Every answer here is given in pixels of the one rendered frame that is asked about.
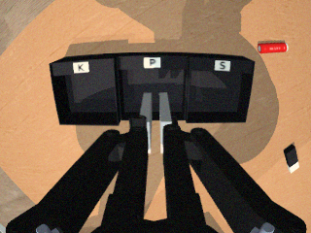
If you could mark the red battery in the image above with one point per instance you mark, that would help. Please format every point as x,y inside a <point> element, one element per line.
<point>272,47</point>

